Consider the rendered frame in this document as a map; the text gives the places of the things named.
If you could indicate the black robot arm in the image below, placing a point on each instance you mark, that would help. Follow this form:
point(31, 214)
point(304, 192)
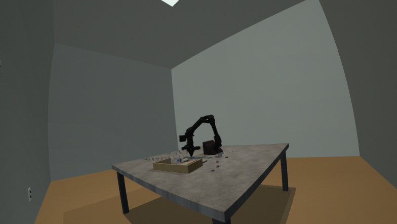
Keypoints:
point(189, 132)

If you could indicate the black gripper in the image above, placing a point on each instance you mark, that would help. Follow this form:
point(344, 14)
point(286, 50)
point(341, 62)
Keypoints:
point(191, 150)

